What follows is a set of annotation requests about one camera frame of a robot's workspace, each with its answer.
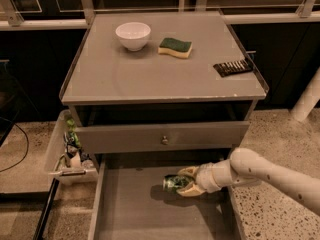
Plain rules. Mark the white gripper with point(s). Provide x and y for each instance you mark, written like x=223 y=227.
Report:
x=204 y=178

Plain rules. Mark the green crushed can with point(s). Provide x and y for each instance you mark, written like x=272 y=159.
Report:
x=176 y=183

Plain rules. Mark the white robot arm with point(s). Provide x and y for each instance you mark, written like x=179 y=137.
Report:
x=245 y=166

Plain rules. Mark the brass drawer knob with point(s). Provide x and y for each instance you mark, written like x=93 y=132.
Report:
x=164 y=140

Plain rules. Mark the grey open middle drawer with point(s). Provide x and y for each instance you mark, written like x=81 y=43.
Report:
x=131 y=204

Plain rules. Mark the grey upper drawer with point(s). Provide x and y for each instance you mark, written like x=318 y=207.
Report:
x=147 y=137

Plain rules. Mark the grey drawer cabinet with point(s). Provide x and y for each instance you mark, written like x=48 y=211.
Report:
x=108 y=85

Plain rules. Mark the white cup in bin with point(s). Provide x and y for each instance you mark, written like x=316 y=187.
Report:
x=75 y=162

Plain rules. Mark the black striped snack packet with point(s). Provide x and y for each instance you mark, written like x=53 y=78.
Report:
x=232 y=68

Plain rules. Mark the green bag in bin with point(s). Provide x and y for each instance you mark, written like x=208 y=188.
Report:
x=71 y=136

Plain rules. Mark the green yellow sponge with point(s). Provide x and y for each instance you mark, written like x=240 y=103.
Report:
x=175 y=48

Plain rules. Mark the white ceramic bowl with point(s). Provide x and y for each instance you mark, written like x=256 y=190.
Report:
x=133 y=35

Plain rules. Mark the white horizontal rail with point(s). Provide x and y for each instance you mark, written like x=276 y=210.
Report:
x=31 y=25

